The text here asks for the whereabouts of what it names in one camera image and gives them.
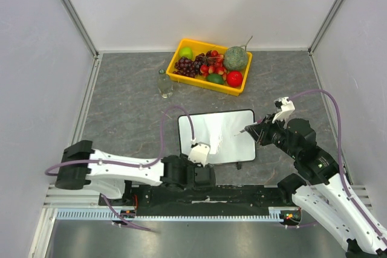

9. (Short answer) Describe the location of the white marker pen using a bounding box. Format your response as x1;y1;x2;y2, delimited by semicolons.
234;124;255;136

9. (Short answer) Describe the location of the small whiteboard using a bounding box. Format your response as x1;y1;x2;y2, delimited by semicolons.
178;109;256;165

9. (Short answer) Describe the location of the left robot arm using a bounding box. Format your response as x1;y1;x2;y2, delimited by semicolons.
54;140;215;205

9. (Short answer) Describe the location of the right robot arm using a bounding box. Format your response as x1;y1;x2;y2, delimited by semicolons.
244;115;386;257

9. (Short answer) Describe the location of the red apple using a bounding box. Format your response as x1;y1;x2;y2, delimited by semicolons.
226;71;243;88

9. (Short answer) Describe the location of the green avocado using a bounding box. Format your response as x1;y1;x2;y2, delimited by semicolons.
206;73;224;85

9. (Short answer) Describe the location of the green netted melon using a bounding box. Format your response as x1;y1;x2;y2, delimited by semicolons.
223;46;249;71

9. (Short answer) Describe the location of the red cherry bunch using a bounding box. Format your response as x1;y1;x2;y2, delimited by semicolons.
196;50;227;77

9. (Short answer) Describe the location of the purple grape bunch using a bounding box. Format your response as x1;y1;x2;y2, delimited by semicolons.
173;54;207;78

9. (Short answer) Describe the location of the yellow plastic bin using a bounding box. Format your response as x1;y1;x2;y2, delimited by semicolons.
166;39;252;96

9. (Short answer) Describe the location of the clear glass bottle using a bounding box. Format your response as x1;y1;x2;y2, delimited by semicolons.
157;69;173;98

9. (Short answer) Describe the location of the green apple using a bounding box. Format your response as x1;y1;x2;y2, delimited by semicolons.
178;47;194;60

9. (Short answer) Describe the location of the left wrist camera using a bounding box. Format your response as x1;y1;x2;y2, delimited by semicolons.
188;138;210;167

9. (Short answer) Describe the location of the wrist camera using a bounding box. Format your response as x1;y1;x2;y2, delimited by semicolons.
272;97;295;123
188;138;210;167

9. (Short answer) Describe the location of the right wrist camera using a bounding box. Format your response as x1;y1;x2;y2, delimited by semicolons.
272;97;295;123

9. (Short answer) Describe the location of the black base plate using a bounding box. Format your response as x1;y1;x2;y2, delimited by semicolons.
108;175;295;213

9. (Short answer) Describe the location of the white cable duct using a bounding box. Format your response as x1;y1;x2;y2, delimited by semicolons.
56;207;299;223

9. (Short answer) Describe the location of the right aluminium frame post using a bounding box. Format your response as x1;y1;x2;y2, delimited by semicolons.
308;0;345;56

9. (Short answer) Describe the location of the aluminium frame post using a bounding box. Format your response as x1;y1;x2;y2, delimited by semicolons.
60;0;99;58
308;0;345;56

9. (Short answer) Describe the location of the left aluminium frame post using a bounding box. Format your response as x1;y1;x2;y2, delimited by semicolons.
60;0;99;58

